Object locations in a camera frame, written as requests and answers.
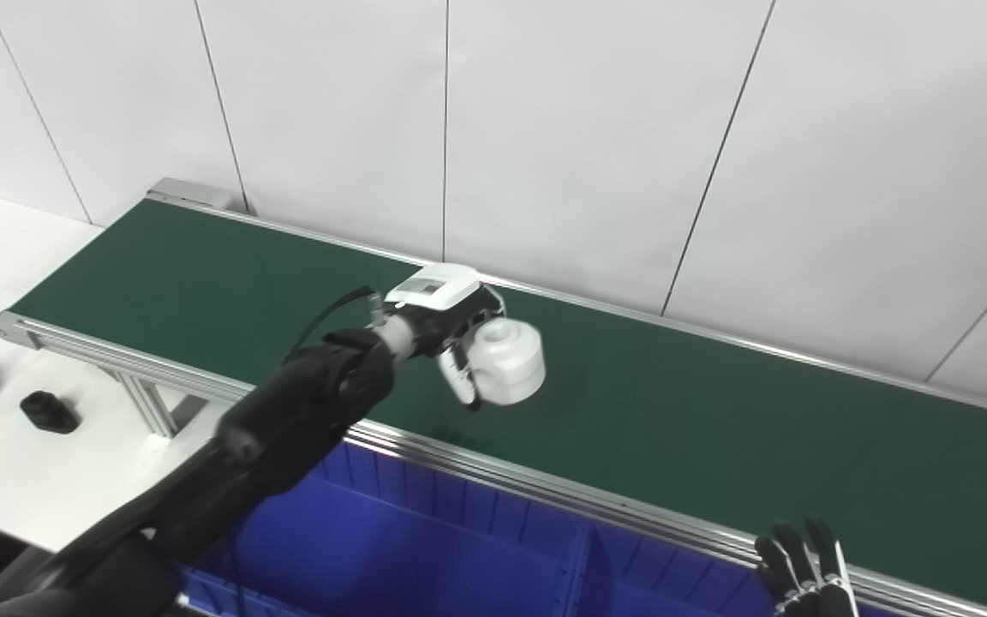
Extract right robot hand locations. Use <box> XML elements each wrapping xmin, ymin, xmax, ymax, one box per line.
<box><xmin>755</xmin><ymin>517</ymin><xmax>861</xmax><ymax>617</ymax></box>

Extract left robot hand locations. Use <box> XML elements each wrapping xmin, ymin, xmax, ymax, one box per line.
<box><xmin>382</xmin><ymin>263</ymin><xmax>507</xmax><ymax>412</ymax></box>

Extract white round plastic part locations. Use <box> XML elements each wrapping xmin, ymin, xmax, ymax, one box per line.
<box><xmin>465</xmin><ymin>318</ymin><xmax>546</xmax><ymax>407</ymax></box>

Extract blue plastic bin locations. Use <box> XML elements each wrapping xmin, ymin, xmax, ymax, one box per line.
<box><xmin>176</xmin><ymin>441</ymin><xmax>593</xmax><ymax>617</ymax></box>
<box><xmin>575</xmin><ymin>523</ymin><xmax>781</xmax><ymax>617</ymax></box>

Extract green conveyor belt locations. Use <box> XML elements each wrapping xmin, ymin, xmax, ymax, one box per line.
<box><xmin>9</xmin><ymin>199</ymin><xmax>987</xmax><ymax>616</ymax></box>
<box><xmin>0</xmin><ymin>177</ymin><xmax>987</xmax><ymax>617</ymax></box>

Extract aluminium conveyor support leg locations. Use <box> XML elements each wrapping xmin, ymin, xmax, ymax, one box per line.
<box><xmin>112</xmin><ymin>370</ymin><xmax>207</xmax><ymax>440</ymax></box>

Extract black round part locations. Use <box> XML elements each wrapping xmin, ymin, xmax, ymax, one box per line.
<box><xmin>21</xmin><ymin>391</ymin><xmax>81</xmax><ymax>434</ymax></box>

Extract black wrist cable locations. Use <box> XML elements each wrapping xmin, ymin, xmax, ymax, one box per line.
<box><xmin>286</xmin><ymin>286</ymin><xmax>379</xmax><ymax>361</ymax></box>

